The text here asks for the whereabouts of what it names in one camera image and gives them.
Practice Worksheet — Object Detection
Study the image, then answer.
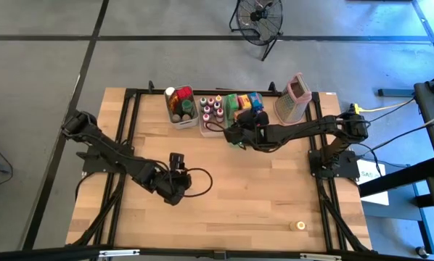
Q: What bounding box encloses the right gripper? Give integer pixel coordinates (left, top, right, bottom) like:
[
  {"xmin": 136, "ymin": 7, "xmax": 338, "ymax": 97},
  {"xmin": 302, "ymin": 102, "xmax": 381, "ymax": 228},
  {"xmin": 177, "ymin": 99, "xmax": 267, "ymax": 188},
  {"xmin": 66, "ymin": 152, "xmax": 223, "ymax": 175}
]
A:
[{"xmin": 223, "ymin": 110, "xmax": 276, "ymax": 150}]

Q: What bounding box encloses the yellow box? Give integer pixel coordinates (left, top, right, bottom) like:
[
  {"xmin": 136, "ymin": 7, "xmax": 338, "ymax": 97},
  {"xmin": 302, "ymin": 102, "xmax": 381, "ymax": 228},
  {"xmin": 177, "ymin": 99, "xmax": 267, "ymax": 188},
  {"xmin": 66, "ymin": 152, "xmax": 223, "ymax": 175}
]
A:
[{"xmin": 237, "ymin": 94, "xmax": 253, "ymax": 110}]

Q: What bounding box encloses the green Apple Jacks cereal box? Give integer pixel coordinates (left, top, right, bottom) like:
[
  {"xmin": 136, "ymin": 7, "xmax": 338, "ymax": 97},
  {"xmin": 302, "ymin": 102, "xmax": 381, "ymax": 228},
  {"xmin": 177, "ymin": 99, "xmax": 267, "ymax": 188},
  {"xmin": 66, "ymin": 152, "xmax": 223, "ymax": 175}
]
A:
[{"xmin": 224, "ymin": 93, "xmax": 239, "ymax": 126}]

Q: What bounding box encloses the green plastic bin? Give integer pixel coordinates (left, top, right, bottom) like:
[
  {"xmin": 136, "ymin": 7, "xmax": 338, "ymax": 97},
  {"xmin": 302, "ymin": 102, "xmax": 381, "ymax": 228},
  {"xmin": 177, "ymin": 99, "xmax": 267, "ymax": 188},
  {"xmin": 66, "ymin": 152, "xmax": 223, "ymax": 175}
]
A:
[{"xmin": 224, "ymin": 93, "xmax": 272, "ymax": 149}]

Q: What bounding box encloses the clear plastic bin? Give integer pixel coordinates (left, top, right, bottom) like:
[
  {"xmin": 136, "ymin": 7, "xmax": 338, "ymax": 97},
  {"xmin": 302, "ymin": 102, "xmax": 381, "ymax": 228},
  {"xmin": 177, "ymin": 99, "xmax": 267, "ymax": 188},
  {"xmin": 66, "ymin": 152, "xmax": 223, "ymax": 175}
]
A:
[{"xmin": 199, "ymin": 96, "xmax": 229, "ymax": 138}]

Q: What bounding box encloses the white plastic bin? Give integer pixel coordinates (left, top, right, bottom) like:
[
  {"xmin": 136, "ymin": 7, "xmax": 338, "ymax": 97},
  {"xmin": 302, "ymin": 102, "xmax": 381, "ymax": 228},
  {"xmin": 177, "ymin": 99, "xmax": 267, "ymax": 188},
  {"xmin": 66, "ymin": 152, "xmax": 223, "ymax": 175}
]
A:
[{"xmin": 164, "ymin": 85, "xmax": 200, "ymax": 131}]

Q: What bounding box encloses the black floor fan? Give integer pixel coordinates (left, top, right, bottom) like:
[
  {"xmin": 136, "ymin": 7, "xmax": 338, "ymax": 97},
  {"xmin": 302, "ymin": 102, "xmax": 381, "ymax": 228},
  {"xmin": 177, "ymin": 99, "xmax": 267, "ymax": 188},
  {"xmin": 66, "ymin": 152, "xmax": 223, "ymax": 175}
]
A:
[{"xmin": 228, "ymin": 0, "xmax": 285, "ymax": 62}]

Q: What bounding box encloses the white paper sheet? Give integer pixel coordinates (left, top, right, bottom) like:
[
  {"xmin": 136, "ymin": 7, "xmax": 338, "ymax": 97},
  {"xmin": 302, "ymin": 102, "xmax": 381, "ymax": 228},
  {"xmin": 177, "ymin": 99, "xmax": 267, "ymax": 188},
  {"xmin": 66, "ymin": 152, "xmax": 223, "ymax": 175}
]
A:
[{"xmin": 356, "ymin": 159, "xmax": 390, "ymax": 207}]

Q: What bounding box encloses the grey metal bar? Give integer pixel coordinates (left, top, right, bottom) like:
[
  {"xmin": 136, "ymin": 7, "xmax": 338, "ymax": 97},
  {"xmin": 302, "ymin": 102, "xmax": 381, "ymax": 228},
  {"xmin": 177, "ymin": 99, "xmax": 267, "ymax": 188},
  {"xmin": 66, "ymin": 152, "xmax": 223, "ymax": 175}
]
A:
[{"xmin": 377, "ymin": 88, "xmax": 417, "ymax": 98}]

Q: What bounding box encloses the black workbench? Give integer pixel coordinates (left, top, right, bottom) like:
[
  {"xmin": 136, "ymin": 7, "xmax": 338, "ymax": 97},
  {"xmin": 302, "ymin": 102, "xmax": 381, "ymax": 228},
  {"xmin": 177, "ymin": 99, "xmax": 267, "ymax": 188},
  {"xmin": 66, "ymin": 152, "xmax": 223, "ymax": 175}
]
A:
[{"xmin": 358, "ymin": 68, "xmax": 434, "ymax": 254}]

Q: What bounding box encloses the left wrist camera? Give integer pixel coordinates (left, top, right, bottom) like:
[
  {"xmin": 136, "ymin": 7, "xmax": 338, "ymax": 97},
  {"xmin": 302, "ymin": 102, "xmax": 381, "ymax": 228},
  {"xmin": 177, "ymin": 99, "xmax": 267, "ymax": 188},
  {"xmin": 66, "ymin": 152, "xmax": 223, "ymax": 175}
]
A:
[{"xmin": 168, "ymin": 152, "xmax": 186, "ymax": 171}]

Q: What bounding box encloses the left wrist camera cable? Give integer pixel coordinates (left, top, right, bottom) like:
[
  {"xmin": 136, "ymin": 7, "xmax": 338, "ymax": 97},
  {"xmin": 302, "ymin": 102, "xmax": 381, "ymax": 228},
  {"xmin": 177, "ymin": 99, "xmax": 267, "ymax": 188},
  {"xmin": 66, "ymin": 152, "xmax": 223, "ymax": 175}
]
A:
[{"xmin": 182, "ymin": 167, "xmax": 214, "ymax": 199}]

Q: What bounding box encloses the pink-handled metal box grater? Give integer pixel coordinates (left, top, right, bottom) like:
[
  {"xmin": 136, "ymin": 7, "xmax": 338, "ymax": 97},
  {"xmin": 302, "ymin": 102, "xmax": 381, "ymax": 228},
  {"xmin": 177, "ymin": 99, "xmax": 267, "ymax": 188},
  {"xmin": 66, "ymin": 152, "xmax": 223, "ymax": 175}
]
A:
[{"xmin": 274, "ymin": 71, "xmax": 313, "ymax": 126}]

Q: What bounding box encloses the silver metal bracket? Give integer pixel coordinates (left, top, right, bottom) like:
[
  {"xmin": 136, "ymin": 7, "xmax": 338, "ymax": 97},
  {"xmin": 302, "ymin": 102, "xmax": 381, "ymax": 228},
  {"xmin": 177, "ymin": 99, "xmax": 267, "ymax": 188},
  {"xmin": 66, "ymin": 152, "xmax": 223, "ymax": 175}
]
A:
[
  {"xmin": 299, "ymin": 252, "xmax": 343, "ymax": 261},
  {"xmin": 99, "ymin": 249, "xmax": 141, "ymax": 258}
]

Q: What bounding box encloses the black aluminium table frame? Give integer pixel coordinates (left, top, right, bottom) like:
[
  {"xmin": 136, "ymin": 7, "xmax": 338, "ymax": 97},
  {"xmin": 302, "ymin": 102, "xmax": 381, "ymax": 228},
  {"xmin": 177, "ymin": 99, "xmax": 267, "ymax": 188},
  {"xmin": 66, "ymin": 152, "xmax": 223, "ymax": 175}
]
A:
[{"xmin": 70, "ymin": 88, "xmax": 372, "ymax": 261}]

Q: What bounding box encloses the yellow extension cord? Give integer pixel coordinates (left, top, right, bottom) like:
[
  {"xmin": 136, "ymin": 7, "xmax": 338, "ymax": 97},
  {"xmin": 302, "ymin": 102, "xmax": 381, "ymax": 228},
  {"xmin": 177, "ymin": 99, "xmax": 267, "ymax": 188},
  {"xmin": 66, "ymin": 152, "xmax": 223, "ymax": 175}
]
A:
[{"xmin": 349, "ymin": 97, "xmax": 417, "ymax": 116}]

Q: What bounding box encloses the black floor cable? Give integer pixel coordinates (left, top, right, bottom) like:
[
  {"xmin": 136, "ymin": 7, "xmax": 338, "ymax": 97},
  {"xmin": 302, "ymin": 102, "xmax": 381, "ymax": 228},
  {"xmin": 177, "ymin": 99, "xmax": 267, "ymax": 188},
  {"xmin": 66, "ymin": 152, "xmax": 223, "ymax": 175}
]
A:
[{"xmin": 361, "ymin": 119, "xmax": 434, "ymax": 157}]

